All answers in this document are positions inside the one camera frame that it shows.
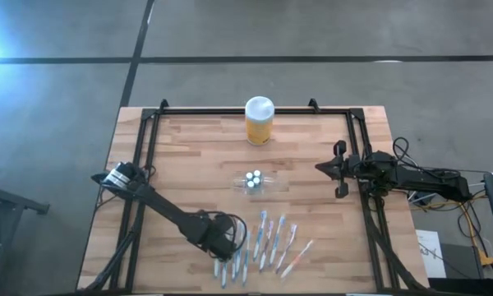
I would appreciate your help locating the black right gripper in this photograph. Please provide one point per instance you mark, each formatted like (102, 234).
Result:
(353, 168)

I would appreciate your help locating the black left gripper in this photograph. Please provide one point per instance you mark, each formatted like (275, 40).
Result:
(222, 236)

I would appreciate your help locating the purple toothbrush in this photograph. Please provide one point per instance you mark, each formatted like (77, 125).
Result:
(287, 248)
(266, 246)

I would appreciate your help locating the orange toothbrush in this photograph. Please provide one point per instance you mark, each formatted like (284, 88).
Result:
(298, 258)

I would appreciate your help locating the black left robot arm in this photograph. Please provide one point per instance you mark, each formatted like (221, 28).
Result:
(164, 207)

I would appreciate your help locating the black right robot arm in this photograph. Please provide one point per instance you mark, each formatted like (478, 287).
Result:
(427, 178)

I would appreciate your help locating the clear acrylic organizer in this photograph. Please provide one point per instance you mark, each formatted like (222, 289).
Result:
(271, 187)

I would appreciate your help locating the yellow canister white lid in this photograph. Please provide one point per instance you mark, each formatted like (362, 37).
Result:
(259, 123)

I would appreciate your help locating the white paper sheet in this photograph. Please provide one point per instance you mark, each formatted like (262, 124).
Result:
(429, 246)

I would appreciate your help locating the black metal stand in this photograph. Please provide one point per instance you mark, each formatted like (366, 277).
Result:
(8, 199)

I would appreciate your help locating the black metal table frame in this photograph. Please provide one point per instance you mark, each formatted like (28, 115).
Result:
(230, 111)

